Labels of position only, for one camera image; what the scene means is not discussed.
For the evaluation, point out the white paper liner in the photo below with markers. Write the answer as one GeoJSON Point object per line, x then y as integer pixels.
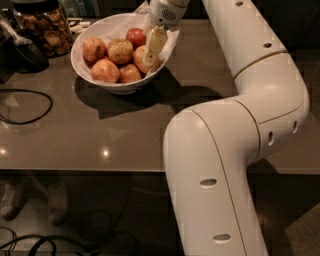
{"type": "Point", "coordinates": [142, 41]}

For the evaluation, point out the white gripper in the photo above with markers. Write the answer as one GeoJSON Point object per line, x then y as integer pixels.
{"type": "Point", "coordinates": [164, 12]}

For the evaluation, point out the white ceramic bowl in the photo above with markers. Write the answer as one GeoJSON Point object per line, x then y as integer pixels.
{"type": "Point", "coordinates": [106, 29]}

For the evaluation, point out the black appliance with spoon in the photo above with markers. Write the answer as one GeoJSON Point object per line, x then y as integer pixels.
{"type": "Point", "coordinates": [18, 53]}

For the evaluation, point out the white shoe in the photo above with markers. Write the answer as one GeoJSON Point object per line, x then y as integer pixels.
{"type": "Point", "coordinates": [57, 202]}
{"type": "Point", "coordinates": [13, 199]}

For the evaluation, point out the left white shoe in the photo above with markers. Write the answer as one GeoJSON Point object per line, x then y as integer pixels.
{"type": "Point", "coordinates": [13, 199]}

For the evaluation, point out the glass jar of dried chips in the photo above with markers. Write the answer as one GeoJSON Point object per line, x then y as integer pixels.
{"type": "Point", "coordinates": [47, 22]}

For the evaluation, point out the dark red apple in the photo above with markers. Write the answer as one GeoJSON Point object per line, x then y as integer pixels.
{"type": "Point", "coordinates": [136, 37]}

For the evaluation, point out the small white items behind bowl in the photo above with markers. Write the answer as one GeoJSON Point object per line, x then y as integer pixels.
{"type": "Point", "coordinates": [78, 25]}

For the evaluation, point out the centre yellowish apple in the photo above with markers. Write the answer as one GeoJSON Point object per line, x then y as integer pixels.
{"type": "Point", "coordinates": [120, 51]}

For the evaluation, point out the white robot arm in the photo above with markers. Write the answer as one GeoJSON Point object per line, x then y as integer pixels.
{"type": "Point", "coordinates": [208, 147]}

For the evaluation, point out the orange apple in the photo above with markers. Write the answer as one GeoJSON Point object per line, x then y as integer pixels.
{"type": "Point", "coordinates": [138, 61]}
{"type": "Point", "coordinates": [105, 70]}
{"type": "Point", "coordinates": [93, 49]}

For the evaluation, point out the front centre small apple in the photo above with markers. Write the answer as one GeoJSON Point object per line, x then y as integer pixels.
{"type": "Point", "coordinates": [129, 73]}

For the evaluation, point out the right white shoe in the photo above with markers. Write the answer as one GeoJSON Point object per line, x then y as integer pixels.
{"type": "Point", "coordinates": [57, 202]}

